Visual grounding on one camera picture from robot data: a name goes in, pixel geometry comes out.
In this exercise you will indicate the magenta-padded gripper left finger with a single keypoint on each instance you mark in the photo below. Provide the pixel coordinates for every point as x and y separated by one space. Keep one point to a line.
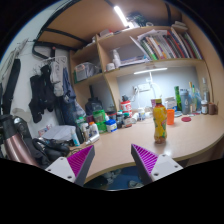
78 161

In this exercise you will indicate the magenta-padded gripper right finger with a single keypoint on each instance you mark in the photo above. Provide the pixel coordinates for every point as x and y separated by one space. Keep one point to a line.
147 160

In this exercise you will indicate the yellow juice bottle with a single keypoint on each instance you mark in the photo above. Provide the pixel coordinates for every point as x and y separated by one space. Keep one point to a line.
160 123

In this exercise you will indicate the white bottle with blue label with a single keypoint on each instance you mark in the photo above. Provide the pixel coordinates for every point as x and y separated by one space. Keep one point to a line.
111 126

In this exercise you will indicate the orange plastic cup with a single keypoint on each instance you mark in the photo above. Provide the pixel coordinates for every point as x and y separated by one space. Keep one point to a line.
170 117

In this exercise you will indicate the green plastic container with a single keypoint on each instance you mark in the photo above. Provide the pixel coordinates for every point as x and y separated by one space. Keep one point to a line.
99 116

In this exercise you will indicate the red and white canister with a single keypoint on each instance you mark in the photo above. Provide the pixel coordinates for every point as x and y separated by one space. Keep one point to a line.
126 107

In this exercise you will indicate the white and blue box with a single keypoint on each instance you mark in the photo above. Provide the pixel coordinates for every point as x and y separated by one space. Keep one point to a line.
171 102

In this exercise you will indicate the pink metallic cylinder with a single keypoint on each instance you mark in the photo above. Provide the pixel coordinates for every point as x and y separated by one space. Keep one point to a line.
16 146

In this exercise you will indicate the dark green bottle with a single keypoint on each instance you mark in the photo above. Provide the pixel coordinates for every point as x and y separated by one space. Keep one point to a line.
178 98

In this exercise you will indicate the grey shaker bottle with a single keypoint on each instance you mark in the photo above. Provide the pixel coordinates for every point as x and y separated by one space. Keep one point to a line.
184 101

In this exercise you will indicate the clear bottle with yellow cap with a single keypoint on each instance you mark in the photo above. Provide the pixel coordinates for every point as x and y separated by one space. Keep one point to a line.
190 98

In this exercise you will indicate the hanging clothes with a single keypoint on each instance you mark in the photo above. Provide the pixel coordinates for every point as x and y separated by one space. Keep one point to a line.
43 93

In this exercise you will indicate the brown jar with white lid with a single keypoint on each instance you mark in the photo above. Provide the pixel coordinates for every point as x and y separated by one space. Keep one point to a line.
204 108

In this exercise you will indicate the brown mug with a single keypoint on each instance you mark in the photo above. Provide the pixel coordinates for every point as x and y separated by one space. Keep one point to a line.
212 109

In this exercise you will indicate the white light bar under shelf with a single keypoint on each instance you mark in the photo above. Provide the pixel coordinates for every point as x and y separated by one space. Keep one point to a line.
150 70

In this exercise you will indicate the clear glass bottle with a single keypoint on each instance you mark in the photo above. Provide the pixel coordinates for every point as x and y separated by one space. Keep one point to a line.
205 91

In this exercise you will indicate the wooden shelf unit with books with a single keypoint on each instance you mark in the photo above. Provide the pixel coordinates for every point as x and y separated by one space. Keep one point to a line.
156 45

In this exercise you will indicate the ceiling tube light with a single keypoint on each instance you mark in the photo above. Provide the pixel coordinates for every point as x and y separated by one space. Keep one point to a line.
120 15

